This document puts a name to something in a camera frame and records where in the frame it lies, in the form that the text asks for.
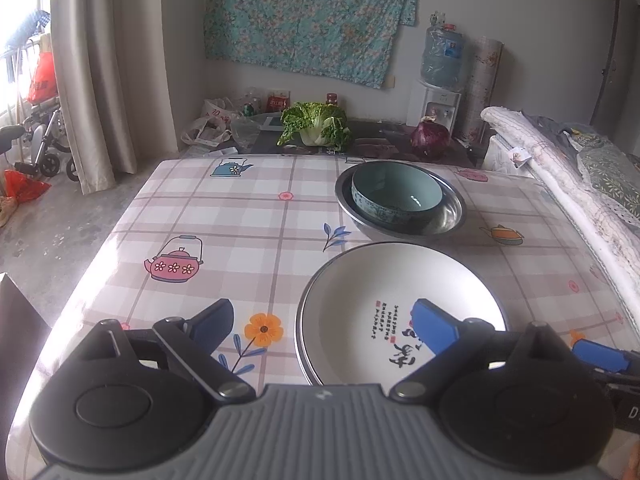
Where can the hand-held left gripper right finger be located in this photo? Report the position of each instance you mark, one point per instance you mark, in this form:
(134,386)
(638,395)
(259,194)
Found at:
(435,325)

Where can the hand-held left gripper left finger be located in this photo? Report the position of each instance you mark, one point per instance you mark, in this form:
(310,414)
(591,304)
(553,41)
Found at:
(212,322)

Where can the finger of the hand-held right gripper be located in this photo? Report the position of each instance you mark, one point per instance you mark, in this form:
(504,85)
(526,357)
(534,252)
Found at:
(600,355)

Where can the white ceramic plate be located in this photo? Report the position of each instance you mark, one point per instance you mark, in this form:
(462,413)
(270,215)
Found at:
(360,285)

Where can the stainless steel bowl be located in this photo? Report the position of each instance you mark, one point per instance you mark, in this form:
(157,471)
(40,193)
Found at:
(450,210)

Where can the teal ceramic bowl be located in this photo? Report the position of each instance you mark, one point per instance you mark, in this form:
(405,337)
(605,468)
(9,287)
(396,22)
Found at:
(395,190)

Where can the green leaf-print cloth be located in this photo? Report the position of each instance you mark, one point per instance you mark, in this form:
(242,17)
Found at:
(610,175)

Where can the small white box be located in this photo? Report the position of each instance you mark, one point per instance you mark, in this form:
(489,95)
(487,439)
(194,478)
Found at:
(502,155)

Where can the purple cabbage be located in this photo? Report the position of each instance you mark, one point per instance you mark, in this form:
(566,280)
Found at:
(430,137)

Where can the white lace fabric roll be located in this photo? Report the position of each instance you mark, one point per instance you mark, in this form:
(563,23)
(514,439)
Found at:
(565,170)

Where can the clear plastic bag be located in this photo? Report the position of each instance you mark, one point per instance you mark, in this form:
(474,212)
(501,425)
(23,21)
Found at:
(245,132)

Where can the white plastic bag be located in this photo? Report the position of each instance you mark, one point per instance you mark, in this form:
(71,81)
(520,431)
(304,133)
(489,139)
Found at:
(212,117)

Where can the white framed tablet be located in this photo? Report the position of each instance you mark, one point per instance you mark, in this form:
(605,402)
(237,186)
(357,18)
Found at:
(272,122)

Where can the white water dispenser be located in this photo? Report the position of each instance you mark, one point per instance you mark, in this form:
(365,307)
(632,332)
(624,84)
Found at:
(432,110)

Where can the green can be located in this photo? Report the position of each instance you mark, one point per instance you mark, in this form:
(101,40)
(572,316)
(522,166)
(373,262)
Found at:
(248,109)

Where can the napa cabbage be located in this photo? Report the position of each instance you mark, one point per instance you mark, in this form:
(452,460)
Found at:
(315,122)

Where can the grey folded cloth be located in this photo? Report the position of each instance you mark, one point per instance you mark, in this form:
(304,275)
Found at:
(550,127)

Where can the red plastic bag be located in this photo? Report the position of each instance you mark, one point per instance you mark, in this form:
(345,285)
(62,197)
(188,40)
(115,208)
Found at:
(22,185)

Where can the beige crumpled cloth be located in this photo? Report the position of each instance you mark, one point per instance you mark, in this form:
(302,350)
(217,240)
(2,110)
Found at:
(6,210)

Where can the patterned paper roll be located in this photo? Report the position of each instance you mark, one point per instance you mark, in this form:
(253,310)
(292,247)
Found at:
(482,85)

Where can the red-lidded jar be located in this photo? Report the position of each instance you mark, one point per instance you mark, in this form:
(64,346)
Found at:
(331,100)

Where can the stroller with red bag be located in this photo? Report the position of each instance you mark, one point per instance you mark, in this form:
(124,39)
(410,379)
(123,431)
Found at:
(37,132)

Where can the blue water jug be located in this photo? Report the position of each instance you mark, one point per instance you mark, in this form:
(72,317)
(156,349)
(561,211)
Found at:
(442,57)

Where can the beige curtain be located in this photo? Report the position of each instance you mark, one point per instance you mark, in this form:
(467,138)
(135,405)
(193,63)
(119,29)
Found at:
(110,75)

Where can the wooden pole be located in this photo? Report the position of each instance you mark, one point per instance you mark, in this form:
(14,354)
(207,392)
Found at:
(611,60)

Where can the orange plastic bag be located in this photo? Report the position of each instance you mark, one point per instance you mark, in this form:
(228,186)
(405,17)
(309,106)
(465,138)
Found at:
(42,80)

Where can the blue checked cloth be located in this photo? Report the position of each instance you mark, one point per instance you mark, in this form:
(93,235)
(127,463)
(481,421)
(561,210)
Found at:
(27,27)

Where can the teal floral wall cloth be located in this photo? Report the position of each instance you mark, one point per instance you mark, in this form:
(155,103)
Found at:
(310,15)

